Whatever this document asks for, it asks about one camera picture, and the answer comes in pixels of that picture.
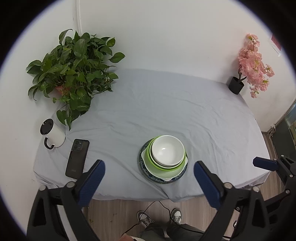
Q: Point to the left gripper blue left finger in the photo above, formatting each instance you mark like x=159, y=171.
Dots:
x=80, y=193

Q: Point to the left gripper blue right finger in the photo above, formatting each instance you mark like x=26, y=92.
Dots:
x=212, y=187

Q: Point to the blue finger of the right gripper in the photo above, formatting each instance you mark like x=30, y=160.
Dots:
x=266, y=164

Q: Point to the white oval dish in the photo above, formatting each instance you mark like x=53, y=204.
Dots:
x=161, y=173

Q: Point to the green plastic bowl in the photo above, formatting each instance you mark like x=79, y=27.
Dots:
x=166, y=152

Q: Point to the blue patterned round plate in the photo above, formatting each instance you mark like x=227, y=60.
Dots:
x=152, y=177

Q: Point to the cream white bowl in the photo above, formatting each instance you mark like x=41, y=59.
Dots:
x=156, y=163

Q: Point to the person left hand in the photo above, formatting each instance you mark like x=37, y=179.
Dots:
x=126, y=237

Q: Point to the black smartphone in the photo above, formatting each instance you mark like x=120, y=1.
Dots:
x=77, y=157

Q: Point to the person right shoe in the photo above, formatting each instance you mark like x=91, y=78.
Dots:
x=176, y=216

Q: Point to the person shoe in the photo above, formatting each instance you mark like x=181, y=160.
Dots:
x=144, y=219
x=176, y=216

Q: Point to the person left shoe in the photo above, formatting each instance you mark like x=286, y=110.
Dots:
x=144, y=219

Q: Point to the grey tablecloth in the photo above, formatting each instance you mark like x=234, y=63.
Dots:
x=215, y=126

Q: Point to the white enamel mug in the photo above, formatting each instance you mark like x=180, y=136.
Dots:
x=54, y=136

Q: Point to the black flower pot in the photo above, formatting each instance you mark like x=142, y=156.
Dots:
x=235, y=85

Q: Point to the pink blossom artificial tree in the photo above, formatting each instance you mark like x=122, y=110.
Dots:
x=251, y=66

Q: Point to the green leafy potted plant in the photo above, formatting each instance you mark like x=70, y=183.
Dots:
x=78, y=68

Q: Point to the red wall sign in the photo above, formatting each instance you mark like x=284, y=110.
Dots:
x=275, y=44

